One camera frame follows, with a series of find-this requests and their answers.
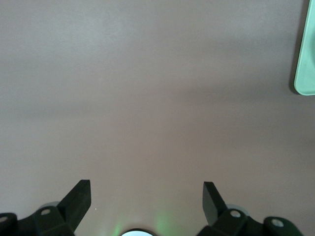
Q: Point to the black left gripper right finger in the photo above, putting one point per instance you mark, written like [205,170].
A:
[212,206]

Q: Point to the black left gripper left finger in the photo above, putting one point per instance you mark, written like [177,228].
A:
[73,206]

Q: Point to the light green rectangular tray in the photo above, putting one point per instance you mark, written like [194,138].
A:
[306,61]

